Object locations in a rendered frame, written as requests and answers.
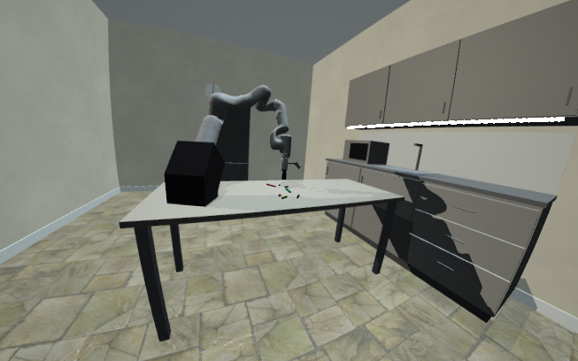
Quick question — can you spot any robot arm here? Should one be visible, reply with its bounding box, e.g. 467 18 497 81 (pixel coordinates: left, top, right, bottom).
195 85 292 157

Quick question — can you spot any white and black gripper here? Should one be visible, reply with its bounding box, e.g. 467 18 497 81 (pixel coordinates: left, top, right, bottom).
281 157 290 180

